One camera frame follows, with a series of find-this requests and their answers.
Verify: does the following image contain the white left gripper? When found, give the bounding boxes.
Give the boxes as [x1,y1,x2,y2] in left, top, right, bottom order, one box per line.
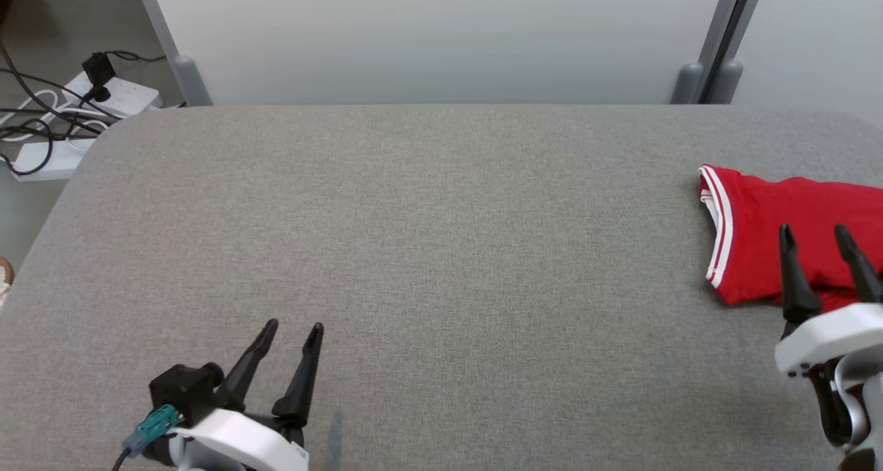
[169,319,325,471]

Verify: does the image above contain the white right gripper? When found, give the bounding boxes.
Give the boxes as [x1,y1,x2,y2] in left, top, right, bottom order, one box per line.
[774,223,883,379]

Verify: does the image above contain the red Bulls 23 jersey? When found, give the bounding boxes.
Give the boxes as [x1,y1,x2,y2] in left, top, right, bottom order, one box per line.
[698,164,883,313]

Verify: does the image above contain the small brown white object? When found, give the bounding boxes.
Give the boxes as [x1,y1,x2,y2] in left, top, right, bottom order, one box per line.
[0,256,16,308]

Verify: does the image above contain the black power adapter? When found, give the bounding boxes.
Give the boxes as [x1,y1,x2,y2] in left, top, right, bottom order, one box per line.
[81,52,117,86]

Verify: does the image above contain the left black cable teal plug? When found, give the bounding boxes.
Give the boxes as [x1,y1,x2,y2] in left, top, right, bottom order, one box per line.
[110,403,182,471]

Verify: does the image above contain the grey metal partition post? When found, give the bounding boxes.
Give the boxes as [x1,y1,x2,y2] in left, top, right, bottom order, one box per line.
[132,0,214,107]
[705,0,771,106]
[669,0,747,106]

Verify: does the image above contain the looped black cable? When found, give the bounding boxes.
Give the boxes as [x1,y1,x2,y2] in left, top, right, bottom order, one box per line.
[0,123,98,178]

